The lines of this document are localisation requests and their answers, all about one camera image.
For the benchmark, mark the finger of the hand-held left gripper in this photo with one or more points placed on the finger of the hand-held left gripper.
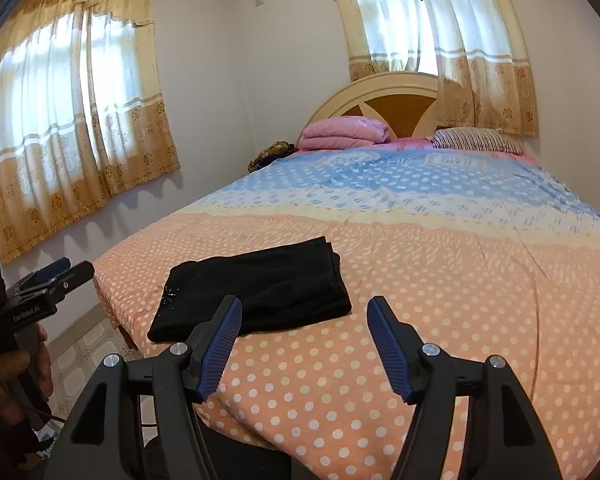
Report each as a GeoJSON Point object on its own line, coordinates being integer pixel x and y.
{"type": "Point", "coordinates": [52, 270]}
{"type": "Point", "coordinates": [75, 274]}

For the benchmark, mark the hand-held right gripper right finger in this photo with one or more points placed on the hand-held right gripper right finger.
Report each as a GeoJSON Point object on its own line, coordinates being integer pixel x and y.
{"type": "Point", "coordinates": [387, 345]}

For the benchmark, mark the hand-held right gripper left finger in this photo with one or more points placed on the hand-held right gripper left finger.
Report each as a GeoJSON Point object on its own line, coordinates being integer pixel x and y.
{"type": "Point", "coordinates": [220, 345]}

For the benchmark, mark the black pants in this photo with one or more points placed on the black pants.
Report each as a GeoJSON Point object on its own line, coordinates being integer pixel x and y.
{"type": "Point", "coordinates": [260, 285]}

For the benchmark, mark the person's left hand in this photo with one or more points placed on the person's left hand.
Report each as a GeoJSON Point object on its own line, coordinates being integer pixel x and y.
{"type": "Point", "coordinates": [5, 380]}

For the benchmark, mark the polka dot bed blanket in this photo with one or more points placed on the polka dot bed blanket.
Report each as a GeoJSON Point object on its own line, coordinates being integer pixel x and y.
{"type": "Point", "coordinates": [430, 260]}

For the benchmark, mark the person's dark dotted clothing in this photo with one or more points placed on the person's dark dotted clothing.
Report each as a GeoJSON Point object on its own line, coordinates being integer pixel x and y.
{"type": "Point", "coordinates": [250, 455]}

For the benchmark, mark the tan patterned window curtain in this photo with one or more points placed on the tan patterned window curtain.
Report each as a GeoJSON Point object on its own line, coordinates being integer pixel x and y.
{"type": "Point", "coordinates": [430, 20]}
{"type": "Point", "coordinates": [55, 135]}

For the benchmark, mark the dark patterned cloth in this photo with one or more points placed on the dark patterned cloth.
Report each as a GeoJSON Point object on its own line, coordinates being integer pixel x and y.
{"type": "Point", "coordinates": [272, 156]}

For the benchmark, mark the pink bed sheet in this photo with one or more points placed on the pink bed sheet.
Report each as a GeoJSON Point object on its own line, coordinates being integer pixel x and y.
{"type": "Point", "coordinates": [410, 144]}

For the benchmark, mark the pink folded blanket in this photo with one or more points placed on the pink folded blanket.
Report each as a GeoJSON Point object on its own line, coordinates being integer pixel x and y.
{"type": "Point", "coordinates": [345, 132]}

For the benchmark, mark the striped pillow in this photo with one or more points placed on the striped pillow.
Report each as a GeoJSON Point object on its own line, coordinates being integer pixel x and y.
{"type": "Point", "coordinates": [475, 140]}

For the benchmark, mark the cream wooden headboard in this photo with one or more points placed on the cream wooden headboard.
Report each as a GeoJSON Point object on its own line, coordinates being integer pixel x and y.
{"type": "Point", "coordinates": [380, 107]}

